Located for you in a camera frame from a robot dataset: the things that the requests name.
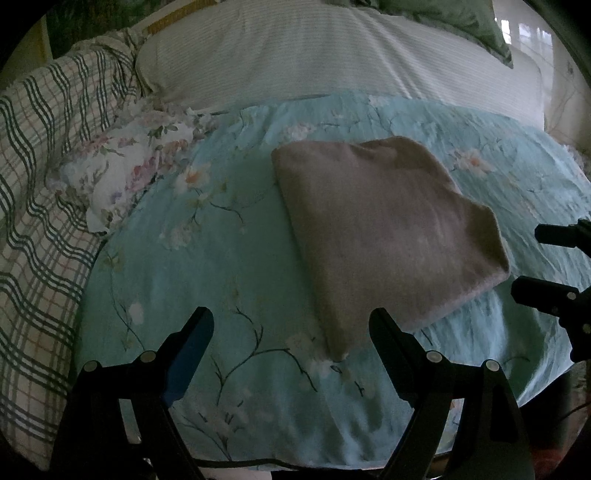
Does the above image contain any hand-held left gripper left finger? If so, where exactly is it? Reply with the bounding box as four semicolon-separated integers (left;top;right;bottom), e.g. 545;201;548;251
48;307;215;480

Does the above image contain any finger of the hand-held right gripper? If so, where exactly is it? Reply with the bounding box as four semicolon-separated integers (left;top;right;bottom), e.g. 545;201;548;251
534;219;591;252
510;276;591;365

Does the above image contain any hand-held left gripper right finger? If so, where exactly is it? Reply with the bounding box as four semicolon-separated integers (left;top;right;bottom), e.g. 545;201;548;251
369;308;536;480

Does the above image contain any beige fleece garment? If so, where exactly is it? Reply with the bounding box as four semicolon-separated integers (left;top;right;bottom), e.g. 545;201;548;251
270;136;511;360

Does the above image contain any teal floral bedsheet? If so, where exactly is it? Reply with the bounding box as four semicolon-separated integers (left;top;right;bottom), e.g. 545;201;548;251
76;92;591;469

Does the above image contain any white floral pillow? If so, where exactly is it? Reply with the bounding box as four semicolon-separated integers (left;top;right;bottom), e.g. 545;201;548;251
58;104;218;236

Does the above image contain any green plaid blanket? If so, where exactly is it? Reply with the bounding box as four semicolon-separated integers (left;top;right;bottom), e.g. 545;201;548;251
0;32;148;472

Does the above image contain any green pillow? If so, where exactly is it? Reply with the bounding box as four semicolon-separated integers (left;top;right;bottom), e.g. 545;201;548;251
351;0;513;70

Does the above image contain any white striped pillow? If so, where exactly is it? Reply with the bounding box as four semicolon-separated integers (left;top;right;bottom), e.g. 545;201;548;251
136;0;546;134

